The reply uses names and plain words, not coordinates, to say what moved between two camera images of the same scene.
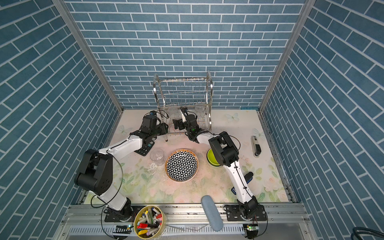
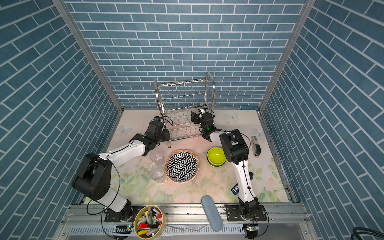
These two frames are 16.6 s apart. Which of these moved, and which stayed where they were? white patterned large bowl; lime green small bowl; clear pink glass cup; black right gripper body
Moved: black right gripper body
Stayed: white patterned large bowl; clear pink glass cup; lime green small bowl
